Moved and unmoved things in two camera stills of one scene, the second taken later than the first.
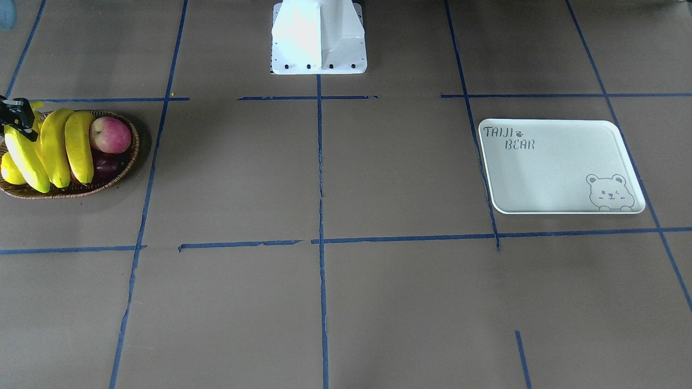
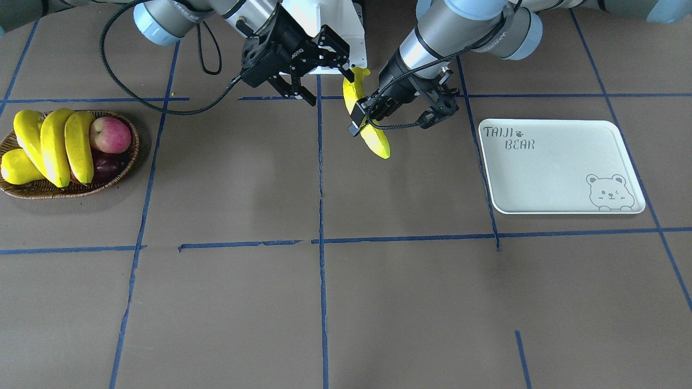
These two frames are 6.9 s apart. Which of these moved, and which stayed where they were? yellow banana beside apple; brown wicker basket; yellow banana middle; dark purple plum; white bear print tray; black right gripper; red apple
Moved: black right gripper
Stayed: yellow banana middle; brown wicker basket; white bear print tray; yellow banana beside apple; red apple; dark purple plum
